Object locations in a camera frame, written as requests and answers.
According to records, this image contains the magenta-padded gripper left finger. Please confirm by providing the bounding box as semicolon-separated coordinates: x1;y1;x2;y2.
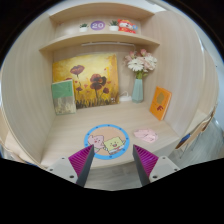
46;144;95;188

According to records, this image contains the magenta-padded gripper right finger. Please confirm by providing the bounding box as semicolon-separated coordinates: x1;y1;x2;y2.
132;143;181;187

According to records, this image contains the pink computer mouse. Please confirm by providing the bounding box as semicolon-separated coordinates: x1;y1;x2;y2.
133;128;159;144

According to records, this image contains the round blue-rimmed cartoon mouse pad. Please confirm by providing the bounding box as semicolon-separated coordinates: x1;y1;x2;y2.
83;123;131;161

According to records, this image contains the orange book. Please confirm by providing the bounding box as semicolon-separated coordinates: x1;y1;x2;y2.
149;86;173;122

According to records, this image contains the green book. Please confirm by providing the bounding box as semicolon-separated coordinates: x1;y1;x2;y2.
50;79;77;116

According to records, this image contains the teal faceted vase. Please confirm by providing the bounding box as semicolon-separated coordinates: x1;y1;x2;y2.
131;78;145;104

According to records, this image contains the yellow poppy flower painting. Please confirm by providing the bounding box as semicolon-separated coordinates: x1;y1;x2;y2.
52;53;120;110

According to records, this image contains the pink and white flower bouquet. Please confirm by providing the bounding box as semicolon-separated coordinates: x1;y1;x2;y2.
124;48;158;80

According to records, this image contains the wooden shelf board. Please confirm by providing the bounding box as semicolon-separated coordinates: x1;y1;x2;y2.
38;31;161;53

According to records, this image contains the small potted plant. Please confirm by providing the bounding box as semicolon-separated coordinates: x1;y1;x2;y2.
78;22;90;33
108;20;120;32

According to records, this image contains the red plush toy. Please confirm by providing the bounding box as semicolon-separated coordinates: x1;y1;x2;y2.
117;18;139;35

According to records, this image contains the white charger with cable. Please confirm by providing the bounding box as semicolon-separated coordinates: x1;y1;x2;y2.
119;91;133;102

